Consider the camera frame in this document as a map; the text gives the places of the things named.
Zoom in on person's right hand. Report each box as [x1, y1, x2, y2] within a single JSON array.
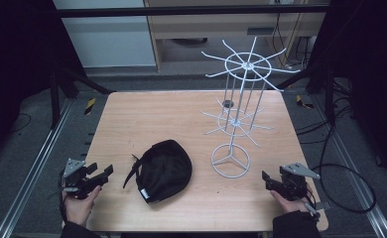
[[270, 190, 315, 214]]

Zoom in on black horizontal frame bar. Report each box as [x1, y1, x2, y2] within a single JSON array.
[[54, 4, 331, 19]]

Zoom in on white cabinet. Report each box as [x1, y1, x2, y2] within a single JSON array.
[[52, 0, 158, 69]]

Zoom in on right hand-held gripper cable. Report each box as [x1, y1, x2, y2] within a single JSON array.
[[300, 194, 332, 222]]

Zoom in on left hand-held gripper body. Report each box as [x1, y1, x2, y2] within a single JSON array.
[[62, 158, 100, 200]]

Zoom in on black cap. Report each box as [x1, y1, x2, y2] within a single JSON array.
[[122, 139, 194, 204]]

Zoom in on black looped floor cable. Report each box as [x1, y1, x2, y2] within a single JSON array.
[[312, 125, 378, 214]]

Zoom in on bundle of hanging cables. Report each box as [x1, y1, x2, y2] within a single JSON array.
[[271, 13, 312, 69]]

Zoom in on black floor cables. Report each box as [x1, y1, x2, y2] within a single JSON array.
[[295, 77, 359, 145]]

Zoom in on aluminium floor rail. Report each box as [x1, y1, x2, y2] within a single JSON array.
[[0, 98, 74, 238], [312, 93, 387, 238]]

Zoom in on black curtain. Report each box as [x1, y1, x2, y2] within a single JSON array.
[[0, 0, 85, 167], [314, 0, 387, 184]]

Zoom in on light wooden desk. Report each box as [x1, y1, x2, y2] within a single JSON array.
[[143, 0, 331, 72]]

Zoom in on left hand-held gripper cable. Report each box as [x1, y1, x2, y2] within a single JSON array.
[[47, 170, 68, 224]]

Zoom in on yellow black tape strip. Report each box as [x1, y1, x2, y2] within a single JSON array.
[[296, 94, 315, 110], [83, 97, 97, 116]]

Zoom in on person's left hand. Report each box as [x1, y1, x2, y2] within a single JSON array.
[[63, 185, 102, 227]]

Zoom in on black metal stand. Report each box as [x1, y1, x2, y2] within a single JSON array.
[[48, 63, 116, 131], [280, 60, 336, 127]]

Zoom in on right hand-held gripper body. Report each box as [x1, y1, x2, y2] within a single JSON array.
[[274, 162, 322, 201]]

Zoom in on hand-held gripper cable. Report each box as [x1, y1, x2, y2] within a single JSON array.
[[300, 194, 332, 222], [47, 170, 68, 224]]

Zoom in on white wire display rack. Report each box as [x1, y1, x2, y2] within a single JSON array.
[[199, 36, 302, 179]]

